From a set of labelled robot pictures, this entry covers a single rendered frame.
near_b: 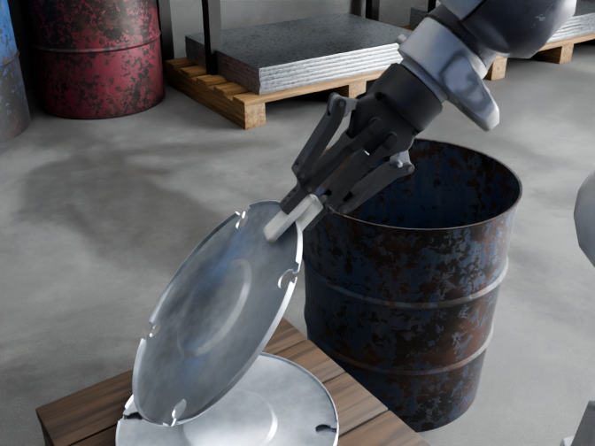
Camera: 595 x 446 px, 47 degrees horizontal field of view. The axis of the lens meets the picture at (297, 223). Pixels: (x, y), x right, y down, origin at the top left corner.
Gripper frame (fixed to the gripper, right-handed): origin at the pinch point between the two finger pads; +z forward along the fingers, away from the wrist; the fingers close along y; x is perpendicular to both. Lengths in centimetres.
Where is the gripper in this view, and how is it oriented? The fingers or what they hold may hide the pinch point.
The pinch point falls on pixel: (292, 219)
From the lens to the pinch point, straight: 76.5
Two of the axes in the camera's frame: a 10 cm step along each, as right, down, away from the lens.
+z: -6.8, 7.2, 1.6
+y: -6.9, -5.5, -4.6
